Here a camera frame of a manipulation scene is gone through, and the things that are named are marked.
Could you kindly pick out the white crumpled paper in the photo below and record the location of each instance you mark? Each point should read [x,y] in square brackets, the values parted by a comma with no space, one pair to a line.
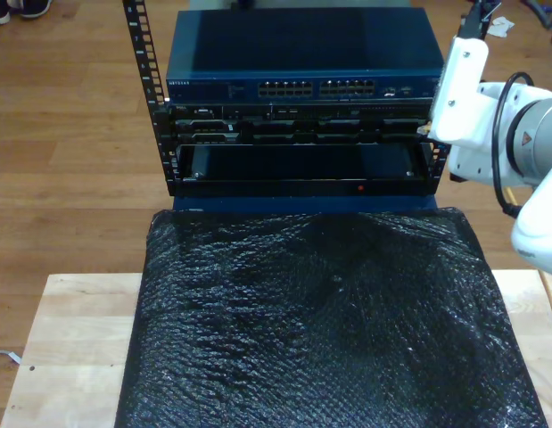
[503,27]

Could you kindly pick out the black rack server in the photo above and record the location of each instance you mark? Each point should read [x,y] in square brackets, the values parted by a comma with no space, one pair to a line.
[302,129]

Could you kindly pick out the blue base panel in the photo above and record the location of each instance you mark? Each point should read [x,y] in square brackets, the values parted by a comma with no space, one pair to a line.
[302,204]

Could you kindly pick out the black bubble-wrap mat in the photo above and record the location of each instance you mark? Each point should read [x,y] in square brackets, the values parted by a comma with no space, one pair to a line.
[302,356]

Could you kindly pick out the person's shoe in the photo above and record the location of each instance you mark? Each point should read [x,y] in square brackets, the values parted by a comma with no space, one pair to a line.
[35,8]
[0,13]

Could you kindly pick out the blue network switch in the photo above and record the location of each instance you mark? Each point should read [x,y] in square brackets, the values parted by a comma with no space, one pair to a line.
[302,44]

